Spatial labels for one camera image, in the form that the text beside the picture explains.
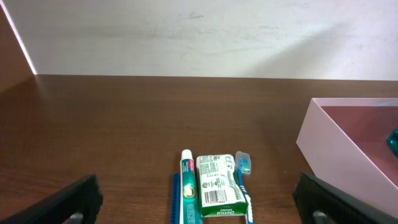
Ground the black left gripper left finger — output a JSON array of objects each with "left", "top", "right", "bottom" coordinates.
[{"left": 1, "top": 174, "right": 103, "bottom": 224}]

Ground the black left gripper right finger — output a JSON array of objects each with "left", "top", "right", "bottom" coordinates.
[{"left": 292, "top": 173, "right": 397, "bottom": 224}]

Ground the teal mouthwash bottle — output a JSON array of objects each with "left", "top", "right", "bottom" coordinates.
[{"left": 387, "top": 129, "right": 398, "bottom": 157}]

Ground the green Dettol soap pack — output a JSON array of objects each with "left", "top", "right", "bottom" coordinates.
[{"left": 196, "top": 154, "right": 248, "bottom": 218}]

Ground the white open cardboard box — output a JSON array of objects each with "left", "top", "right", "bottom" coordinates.
[{"left": 296, "top": 98, "right": 397, "bottom": 217}]

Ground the blue white toothbrush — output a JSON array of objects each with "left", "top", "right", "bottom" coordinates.
[{"left": 235, "top": 151, "right": 253, "bottom": 224}]

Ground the green white toothpaste tube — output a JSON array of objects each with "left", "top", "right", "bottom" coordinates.
[{"left": 180, "top": 149, "right": 203, "bottom": 224}]

